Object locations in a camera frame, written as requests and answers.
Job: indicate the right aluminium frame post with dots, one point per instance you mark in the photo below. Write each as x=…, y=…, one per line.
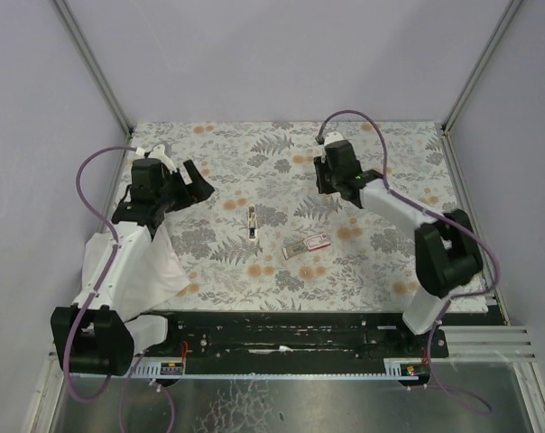
x=504, y=23

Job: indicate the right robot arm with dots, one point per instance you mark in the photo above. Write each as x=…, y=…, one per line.
x=445, y=257

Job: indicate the white cable duct strip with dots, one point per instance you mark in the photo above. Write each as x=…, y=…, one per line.
x=158, y=370

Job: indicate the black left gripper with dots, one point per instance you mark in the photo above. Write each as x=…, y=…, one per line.
x=182, y=187

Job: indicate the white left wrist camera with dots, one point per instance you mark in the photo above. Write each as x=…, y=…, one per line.
x=158, y=152

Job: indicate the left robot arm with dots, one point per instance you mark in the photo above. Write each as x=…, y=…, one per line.
x=98, y=341

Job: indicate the white cloth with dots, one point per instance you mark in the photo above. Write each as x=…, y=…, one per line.
x=131, y=274

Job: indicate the aluminium frame post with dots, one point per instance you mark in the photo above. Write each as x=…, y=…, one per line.
x=89, y=59
x=504, y=23

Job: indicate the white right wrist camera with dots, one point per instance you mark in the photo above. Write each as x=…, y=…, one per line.
x=329, y=138

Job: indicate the red white staple box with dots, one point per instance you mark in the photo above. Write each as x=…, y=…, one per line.
x=306, y=245

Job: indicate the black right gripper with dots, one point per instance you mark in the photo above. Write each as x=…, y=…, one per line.
x=323, y=176

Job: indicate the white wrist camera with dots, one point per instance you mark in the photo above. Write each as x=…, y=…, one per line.
x=158, y=152
x=329, y=138

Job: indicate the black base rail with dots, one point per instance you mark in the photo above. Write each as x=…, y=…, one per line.
x=276, y=343

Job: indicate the left aluminium frame post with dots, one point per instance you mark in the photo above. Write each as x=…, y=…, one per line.
x=89, y=59

